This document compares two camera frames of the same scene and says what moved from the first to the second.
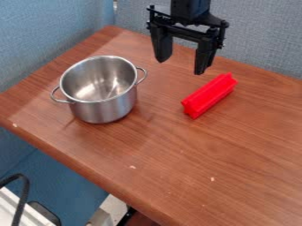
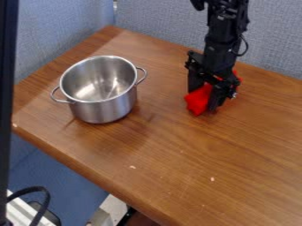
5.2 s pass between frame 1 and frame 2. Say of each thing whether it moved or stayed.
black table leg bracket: stayed
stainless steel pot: stayed
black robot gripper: moved
